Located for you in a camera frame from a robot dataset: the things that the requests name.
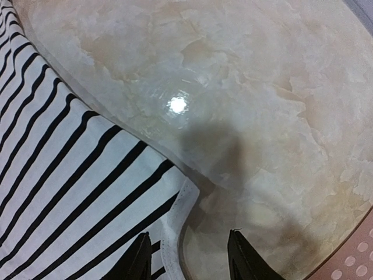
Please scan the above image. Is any black white striped garment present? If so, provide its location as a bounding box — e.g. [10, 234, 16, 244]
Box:
[1, 1, 199, 279]

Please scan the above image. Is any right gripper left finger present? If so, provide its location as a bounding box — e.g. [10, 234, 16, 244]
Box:
[101, 232, 152, 280]

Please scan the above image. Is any pink plastic basket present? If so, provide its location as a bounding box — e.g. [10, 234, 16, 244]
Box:
[309, 209, 372, 280]

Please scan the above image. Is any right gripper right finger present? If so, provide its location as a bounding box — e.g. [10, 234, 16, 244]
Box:
[227, 230, 284, 280]

